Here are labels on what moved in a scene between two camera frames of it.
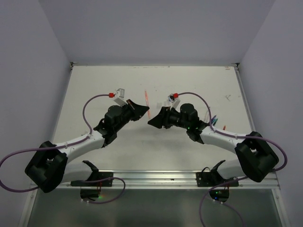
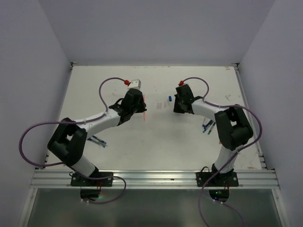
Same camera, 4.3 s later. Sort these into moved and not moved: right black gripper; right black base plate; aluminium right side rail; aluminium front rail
Moved: right black gripper
Not moved: aluminium right side rail; right black base plate; aluminium front rail
